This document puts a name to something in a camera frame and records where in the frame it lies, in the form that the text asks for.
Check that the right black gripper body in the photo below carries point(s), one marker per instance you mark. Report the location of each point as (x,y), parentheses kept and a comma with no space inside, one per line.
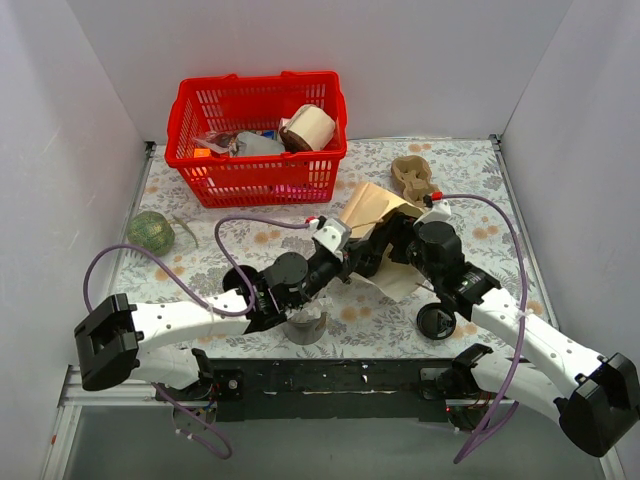
(396,230)

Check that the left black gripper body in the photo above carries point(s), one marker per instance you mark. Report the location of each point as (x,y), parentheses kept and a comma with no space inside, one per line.
(353,255)

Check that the kraft paper bag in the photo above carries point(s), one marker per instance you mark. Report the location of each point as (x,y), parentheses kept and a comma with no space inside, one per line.
(368,210)

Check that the black cup lid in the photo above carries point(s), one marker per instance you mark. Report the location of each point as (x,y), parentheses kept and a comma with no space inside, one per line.
(435,321)

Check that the red plastic shopping basket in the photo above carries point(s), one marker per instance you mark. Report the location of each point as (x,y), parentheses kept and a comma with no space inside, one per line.
(260,105)

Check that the stack of black paper cups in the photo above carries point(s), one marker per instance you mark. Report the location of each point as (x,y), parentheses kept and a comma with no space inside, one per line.
(232,280)

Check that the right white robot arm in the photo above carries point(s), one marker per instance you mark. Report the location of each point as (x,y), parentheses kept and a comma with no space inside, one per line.
(597,398)

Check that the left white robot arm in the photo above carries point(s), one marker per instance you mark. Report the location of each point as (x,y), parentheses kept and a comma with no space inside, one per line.
(119,340)

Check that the floral table mat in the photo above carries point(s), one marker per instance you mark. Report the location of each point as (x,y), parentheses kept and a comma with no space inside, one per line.
(362,322)

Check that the grey cup of straws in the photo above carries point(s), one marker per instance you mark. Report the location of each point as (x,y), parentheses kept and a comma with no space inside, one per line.
(308,324)

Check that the cardboard cup carrier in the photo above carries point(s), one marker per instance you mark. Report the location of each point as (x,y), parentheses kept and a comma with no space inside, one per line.
(412,178)

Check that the grey plastic pouch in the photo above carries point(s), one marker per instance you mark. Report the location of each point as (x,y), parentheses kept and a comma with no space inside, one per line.
(252,145)

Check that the beige paper roll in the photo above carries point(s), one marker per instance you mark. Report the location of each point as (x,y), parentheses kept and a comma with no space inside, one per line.
(309,129)

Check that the green melon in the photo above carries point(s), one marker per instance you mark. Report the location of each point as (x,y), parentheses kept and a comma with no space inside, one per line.
(151,231)

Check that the clear snack packet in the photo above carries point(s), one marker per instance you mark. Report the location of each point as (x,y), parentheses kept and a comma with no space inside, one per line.
(218,142)

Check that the orange small box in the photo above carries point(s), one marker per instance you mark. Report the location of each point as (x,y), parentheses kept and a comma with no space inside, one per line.
(202,153)

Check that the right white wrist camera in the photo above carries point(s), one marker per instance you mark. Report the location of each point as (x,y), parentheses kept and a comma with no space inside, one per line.
(437,208)

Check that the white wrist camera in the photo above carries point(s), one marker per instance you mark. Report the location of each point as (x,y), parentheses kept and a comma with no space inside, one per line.
(331,234)
(437,208)

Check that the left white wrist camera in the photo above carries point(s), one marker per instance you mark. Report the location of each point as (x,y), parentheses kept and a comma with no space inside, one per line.
(331,234)

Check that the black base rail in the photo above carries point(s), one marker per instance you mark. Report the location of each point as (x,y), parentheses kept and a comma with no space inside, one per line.
(270,389)

